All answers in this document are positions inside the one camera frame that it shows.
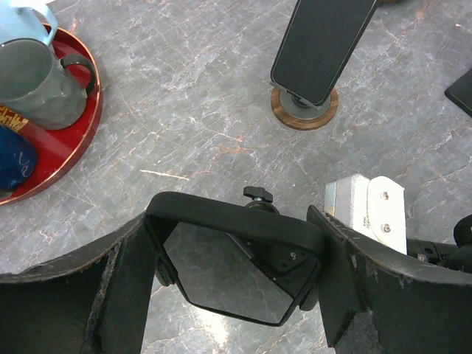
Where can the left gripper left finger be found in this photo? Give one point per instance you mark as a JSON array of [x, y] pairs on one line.
[[93, 299]]

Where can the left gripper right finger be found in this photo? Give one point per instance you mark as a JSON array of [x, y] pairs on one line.
[[374, 299]]

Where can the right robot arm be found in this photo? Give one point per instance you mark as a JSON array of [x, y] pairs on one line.
[[456, 257]]

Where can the black phone on wooden stand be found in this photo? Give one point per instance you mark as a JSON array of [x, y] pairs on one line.
[[319, 40]]

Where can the red round tray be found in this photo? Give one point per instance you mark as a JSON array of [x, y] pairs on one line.
[[58, 151]]

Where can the dark blue mug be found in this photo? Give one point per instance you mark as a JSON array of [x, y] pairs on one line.
[[18, 160]]

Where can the grey green mug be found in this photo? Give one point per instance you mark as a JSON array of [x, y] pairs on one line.
[[49, 91]]

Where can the light blue mug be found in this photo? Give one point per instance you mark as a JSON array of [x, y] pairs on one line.
[[27, 19]]

